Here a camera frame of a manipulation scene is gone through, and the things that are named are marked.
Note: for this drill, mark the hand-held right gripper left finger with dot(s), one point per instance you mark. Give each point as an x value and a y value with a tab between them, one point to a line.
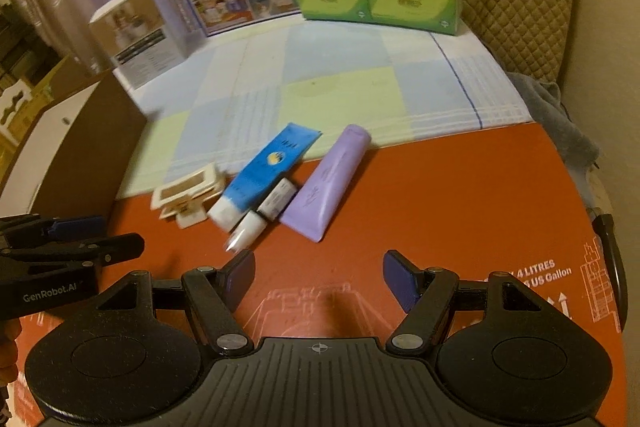
240	275

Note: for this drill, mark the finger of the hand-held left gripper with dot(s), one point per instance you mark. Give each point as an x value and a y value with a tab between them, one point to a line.
75	227
120	247

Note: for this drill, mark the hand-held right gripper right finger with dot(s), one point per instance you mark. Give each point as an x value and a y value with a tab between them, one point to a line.
400	280

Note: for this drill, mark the small white labelled tube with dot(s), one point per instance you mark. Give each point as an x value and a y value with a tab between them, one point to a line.
277	202

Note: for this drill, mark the cream hair claw clip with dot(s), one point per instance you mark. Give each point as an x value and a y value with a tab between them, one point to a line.
182	192

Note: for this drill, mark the brown cardboard box white inside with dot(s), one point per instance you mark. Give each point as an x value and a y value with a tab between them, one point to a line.
85	142

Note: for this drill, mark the blue tube white cap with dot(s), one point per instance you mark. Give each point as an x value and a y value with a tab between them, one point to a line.
265	167

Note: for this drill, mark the purple tube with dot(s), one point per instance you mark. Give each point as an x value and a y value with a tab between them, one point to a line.
330	182

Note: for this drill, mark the red printed cardboard sheet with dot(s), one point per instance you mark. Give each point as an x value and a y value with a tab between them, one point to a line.
450	207

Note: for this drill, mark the brown cardboard sheets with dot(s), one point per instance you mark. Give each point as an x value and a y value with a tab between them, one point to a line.
25	117

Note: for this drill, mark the white hanger card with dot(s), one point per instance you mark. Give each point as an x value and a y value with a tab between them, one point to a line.
12	99

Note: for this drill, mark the white product box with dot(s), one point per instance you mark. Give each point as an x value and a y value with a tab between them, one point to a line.
140	37

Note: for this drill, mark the pastel checked cloth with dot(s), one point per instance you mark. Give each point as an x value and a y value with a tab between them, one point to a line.
325	92

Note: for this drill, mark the grey cloth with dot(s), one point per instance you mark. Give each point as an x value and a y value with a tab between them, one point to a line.
555	117

